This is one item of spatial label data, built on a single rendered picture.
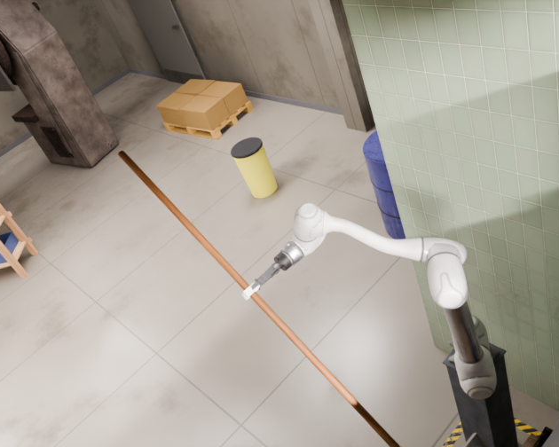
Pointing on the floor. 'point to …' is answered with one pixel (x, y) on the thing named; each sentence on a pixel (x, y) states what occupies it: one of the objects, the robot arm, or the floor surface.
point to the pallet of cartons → (204, 107)
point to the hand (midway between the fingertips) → (250, 290)
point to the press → (43, 82)
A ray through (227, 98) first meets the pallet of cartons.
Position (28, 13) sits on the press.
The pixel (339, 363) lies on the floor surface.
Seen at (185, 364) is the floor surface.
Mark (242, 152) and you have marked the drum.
